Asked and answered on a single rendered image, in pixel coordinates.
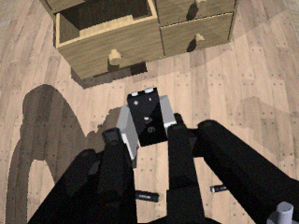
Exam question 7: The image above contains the small wooden chest of drawers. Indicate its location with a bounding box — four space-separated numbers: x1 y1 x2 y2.
39 0 239 77

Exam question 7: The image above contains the black nine-volt battery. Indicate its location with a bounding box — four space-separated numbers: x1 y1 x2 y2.
126 87 167 147

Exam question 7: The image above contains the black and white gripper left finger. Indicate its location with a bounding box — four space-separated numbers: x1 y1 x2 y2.
27 105 138 224

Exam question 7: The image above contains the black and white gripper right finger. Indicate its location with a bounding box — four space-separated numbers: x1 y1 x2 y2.
159 95 299 224

